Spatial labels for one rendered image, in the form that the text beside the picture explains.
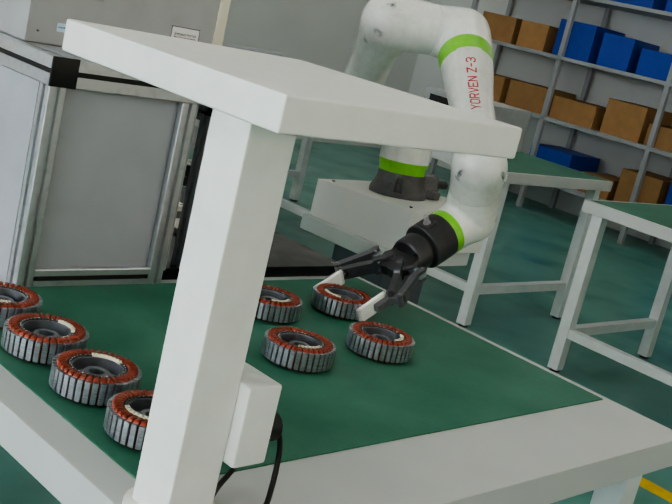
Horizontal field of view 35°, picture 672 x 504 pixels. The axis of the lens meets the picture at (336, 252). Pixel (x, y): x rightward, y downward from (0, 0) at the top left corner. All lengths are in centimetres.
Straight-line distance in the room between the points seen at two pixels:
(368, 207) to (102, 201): 99
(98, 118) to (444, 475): 78
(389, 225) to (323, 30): 712
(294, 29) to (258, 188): 840
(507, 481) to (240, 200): 61
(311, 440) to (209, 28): 88
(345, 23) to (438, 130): 874
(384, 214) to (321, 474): 135
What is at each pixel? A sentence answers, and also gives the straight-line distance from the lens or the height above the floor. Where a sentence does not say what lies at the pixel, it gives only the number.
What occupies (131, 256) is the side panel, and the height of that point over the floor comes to 80.
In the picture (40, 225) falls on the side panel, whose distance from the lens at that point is 170.
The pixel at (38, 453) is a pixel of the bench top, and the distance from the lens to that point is 125.
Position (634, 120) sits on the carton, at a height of 94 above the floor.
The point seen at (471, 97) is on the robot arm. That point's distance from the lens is 212.
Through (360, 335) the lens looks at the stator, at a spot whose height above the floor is 78.
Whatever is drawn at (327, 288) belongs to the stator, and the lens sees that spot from 193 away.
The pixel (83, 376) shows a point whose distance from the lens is 132.
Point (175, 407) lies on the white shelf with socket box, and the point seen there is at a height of 88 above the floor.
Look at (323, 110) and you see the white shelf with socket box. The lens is 93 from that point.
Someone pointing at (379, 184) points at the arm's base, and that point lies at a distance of 267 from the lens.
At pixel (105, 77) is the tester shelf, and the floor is 109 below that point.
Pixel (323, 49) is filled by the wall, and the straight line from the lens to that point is 965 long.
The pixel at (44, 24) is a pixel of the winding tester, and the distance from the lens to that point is 178.
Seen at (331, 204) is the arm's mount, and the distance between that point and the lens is 268.
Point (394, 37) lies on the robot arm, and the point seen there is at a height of 124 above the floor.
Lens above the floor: 129
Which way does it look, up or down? 13 degrees down
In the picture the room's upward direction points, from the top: 14 degrees clockwise
